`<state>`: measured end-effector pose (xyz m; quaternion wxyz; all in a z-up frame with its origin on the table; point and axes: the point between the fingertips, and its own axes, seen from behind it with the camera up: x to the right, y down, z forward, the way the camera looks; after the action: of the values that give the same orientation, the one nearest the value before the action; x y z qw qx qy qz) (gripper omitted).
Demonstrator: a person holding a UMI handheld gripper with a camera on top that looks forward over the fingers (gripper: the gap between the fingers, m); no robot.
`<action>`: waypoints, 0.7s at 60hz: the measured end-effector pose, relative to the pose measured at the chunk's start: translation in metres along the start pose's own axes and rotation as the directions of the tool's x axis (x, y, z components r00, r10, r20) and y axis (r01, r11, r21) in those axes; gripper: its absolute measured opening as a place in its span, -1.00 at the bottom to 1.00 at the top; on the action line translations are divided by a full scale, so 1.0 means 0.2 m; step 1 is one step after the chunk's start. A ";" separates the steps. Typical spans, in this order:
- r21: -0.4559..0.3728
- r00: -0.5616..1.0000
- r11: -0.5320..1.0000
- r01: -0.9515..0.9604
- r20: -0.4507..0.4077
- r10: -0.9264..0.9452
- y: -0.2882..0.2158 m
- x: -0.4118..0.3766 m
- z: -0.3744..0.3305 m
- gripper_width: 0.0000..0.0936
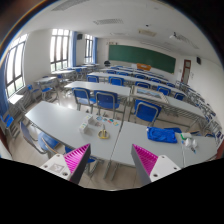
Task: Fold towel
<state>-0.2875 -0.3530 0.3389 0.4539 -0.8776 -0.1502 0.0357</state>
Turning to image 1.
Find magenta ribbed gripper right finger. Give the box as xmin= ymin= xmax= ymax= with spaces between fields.
xmin=131 ymin=144 xmax=180 ymax=186

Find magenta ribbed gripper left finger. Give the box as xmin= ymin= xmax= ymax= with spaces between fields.
xmin=41 ymin=144 xmax=91 ymax=184

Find blue folded towel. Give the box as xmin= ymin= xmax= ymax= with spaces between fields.
xmin=147 ymin=127 xmax=177 ymax=143

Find blue chair under front desk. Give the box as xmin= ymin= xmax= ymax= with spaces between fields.
xmin=37 ymin=131 xmax=69 ymax=155

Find grey desk front right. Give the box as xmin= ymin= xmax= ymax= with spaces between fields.
xmin=111 ymin=122 xmax=217 ymax=168

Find grey desk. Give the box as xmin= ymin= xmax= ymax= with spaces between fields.
xmin=111 ymin=122 xmax=217 ymax=168
xmin=25 ymin=101 xmax=121 ymax=160

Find grey desk front left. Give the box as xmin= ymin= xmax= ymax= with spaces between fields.
xmin=25 ymin=101 xmax=121 ymax=160

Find white small box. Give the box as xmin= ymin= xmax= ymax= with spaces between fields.
xmin=79 ymin=122 xmax=88 ymax=133

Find yellow tape roll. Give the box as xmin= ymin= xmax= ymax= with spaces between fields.
xmin=98 ymin=129 xmax=109 ymax=139

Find white plastic bag items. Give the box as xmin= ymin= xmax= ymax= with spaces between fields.
xmin=180 ymin=133 xmax=198 ymax=149

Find blue chair centre right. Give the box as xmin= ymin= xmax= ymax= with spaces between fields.
xmin=134 ymin=99 xmax=161 ymax=125

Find blue chair centre left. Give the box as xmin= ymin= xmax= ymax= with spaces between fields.
xmin=73 ymin=87 xmax=96 ymax=110

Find grey desk second row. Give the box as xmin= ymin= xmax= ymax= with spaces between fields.
xmin=66 ymin=81 xmax=131 ymax=97

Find orange teacher desk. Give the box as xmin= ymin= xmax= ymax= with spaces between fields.
xmin=137 ymin=63 xmax=151 ymax=71

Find brown door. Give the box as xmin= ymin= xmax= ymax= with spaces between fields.
xmin=181 ymin=59 xmax=191 ymax=84

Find green chalkboard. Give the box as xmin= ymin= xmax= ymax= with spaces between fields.
xmin=109 ymin=45 xmax=176 ymax=73

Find far window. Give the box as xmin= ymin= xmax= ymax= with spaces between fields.
xmin=85 ymin=34 xmax=93 ymax=64

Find left large window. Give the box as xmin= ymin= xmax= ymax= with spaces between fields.
xmin=5 ymin=35 xmax=27 ymax=98

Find middle window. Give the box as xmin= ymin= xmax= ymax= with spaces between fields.
xmin=50 ymin=29 xmax=70 ymax=72

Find ceiling projector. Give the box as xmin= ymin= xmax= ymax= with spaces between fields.
xmin=169 ymin=32 xmax=179 ymax=40

